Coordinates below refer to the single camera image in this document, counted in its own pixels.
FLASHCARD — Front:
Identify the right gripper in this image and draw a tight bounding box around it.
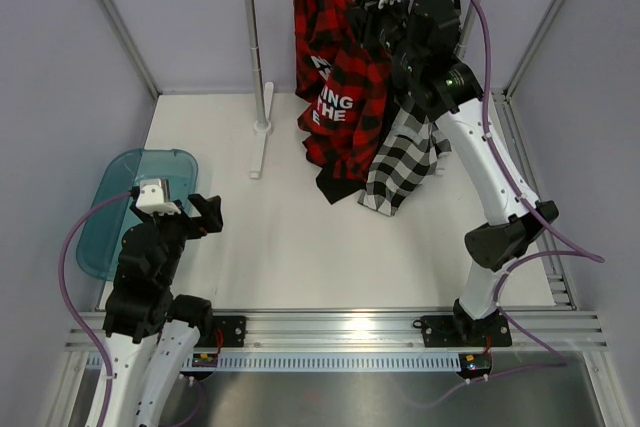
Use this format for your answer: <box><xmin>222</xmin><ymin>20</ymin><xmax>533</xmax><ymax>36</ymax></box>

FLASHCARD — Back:
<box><xmin>344</xmin><ymin>0</ymin><xmax>422</xmax><ymax>76</ymax></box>

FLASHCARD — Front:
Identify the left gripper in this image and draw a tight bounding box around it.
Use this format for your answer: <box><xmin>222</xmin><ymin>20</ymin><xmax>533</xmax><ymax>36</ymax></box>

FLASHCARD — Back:
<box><xmin>132</xmin><ymin>193</ymin><xmax>222</xmax><ymax>286</ymax></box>

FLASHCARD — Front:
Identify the red black plaid shirt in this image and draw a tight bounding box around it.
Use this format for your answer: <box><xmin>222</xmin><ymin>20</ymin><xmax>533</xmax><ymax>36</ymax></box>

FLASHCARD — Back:
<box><xmin>293</xmin><ymin>0</ymin><xmax>391</xmax><ymax>181</ymax></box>

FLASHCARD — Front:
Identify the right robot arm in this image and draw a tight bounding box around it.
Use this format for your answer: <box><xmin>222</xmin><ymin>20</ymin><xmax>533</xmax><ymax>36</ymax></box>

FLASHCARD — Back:
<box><xmin>354</xmin><ymin>0</ymin><xmax>559</xmax><ymax>346</ymax></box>

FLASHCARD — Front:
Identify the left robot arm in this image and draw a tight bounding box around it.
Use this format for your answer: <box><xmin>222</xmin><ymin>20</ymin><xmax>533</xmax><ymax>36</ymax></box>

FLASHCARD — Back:
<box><xmin>86</xmin><ymin>187</ymin><xmax>223</xmax><ymax>426</ymax></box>

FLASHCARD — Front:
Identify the white black plaid shirt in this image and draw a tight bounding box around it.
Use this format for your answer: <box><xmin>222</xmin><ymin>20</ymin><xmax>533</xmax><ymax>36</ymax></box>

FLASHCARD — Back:
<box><xmin>356</xmin><ymin>0</ymin><xmax>471</xmax><ymax>218</ymax></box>

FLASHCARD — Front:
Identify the teal plastic bin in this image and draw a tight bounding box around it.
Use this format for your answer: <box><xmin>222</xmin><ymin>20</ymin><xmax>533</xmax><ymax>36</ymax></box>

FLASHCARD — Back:
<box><xmin>76</xmin><ymin>148</ymin><xmax>199</xmax><ymax>281</ymax></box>

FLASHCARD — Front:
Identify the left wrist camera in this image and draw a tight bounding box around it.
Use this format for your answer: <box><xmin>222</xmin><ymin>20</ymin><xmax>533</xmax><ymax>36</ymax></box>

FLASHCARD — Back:
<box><xmin>135</xmin><ymin>178</ymin><xmax>181</xmax><ymax>215</ymax></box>

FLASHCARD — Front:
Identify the white cable duct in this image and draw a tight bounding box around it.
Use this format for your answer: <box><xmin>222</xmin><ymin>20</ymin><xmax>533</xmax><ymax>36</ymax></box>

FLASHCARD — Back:
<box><xmin>180</xmin><ymin>351</ymin><xmax>462</xmax><ymax>373</ymax></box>

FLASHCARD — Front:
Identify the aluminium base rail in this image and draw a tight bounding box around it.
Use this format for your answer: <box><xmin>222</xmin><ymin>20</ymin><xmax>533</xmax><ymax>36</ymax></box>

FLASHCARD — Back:
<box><xmin>64</xmin><ymin>309</ymin><xmax>609</xmax><ymax>353</ymax></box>

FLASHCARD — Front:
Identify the right aluminium frame post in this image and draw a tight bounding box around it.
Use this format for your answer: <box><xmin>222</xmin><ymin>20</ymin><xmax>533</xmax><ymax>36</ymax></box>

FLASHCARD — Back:
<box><xmin>502</xmin><ymin>0</ymin><xmax>567</xmax><ymax>102</ymax></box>

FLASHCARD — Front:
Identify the aluminium frame post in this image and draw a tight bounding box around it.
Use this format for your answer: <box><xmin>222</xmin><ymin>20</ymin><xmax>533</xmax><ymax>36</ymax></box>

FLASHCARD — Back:
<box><xmin>96</xmin><ymin>0</ymin><xmax>162</xmax><ymax>101</ymax></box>
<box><xmin>502</xmin><ymin>0</ymin><xmax>567</xmax><ymax>102</ymax></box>

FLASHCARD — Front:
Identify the left aluminium frame post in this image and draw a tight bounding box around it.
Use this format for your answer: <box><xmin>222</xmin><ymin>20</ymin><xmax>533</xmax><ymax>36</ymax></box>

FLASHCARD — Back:
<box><xmin>96</xmin><ymin>0</ymin><xmax>162</xmax><ymax>101</ymax></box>

